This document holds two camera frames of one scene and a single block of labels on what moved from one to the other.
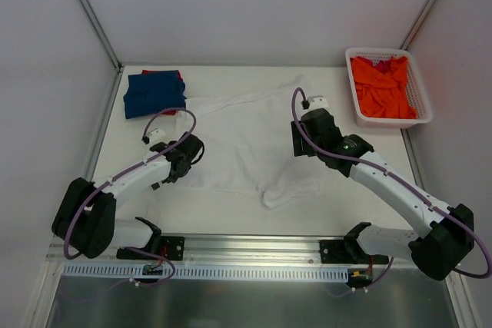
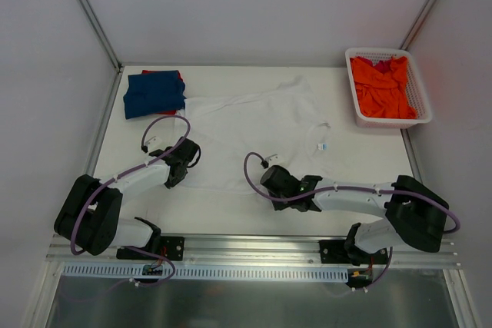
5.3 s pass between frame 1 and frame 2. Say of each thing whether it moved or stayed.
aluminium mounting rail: stayed
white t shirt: stayed
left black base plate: stayed
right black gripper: moved
